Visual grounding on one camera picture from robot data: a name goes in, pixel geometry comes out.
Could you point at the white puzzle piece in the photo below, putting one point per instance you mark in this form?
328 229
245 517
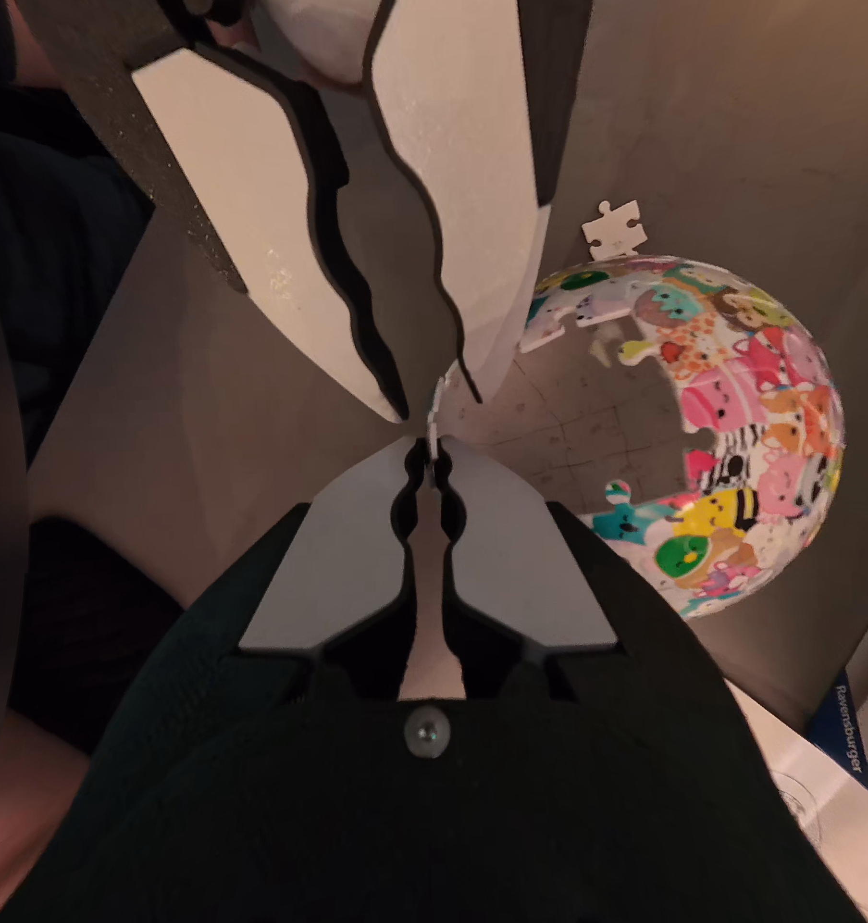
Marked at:
435 418
613 232

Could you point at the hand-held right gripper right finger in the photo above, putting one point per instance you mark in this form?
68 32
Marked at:
528 577

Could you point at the colourful partly built puzzle ball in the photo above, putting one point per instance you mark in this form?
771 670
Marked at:
751 404

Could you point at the puzzle box with ball picture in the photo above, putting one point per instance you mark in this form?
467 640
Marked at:
841 721

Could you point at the person's left hand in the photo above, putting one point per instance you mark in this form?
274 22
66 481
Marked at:
329 79

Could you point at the white instruction leaflet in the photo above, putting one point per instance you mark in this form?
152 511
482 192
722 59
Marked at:
838 829

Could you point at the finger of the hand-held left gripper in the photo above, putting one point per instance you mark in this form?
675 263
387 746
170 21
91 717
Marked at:
470 144
246 180

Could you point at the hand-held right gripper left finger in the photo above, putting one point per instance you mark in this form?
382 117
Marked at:
333 577

